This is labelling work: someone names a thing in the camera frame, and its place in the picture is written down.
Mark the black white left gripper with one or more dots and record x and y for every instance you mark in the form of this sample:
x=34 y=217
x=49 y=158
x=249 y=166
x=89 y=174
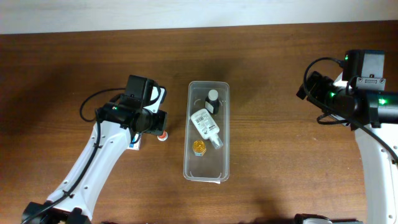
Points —
x=158 y=121

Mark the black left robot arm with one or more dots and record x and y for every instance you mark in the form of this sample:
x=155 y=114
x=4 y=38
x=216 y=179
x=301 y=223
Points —
x=118 y=126

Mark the dark bottle white cap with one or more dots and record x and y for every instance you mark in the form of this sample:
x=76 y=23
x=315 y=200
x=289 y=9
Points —
x=212 y=103

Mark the clear plastic container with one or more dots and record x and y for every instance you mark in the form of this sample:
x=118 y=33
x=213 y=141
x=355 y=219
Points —
x=213 y=166

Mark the small jar gold lid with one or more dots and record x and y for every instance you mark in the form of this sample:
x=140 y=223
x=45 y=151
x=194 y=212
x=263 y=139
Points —
x=199 y=148

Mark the white squeeze bottle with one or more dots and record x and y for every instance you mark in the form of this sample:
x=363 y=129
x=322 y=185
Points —
x=207 y=127

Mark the white Panadol box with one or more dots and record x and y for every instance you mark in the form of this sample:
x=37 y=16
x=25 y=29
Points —
x=135 y=146

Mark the orange tablet tube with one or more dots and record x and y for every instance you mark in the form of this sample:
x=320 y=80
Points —
x=163 y=136

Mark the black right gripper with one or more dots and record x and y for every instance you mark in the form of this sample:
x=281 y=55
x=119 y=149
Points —
x=313 y=88

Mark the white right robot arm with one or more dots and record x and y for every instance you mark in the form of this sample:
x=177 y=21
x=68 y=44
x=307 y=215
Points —
x=377 y=143

